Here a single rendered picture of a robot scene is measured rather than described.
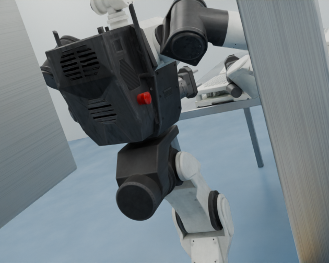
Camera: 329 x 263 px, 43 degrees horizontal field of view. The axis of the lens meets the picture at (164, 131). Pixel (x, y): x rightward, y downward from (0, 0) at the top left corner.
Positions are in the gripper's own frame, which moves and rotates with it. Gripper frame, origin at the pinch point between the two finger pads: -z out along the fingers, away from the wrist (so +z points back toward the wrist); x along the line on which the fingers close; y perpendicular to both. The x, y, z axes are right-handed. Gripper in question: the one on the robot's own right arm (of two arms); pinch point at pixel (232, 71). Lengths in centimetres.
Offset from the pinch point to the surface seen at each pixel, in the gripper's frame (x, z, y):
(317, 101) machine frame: -14, 122, -12
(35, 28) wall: -66, -449, -179
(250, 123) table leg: 66, -152, 26
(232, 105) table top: 14.2, -7.5, -2.3
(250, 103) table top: 15.0, -4.7, 4.4
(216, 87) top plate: 6.0, -9.6, -6.0
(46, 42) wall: -44, -447, -171
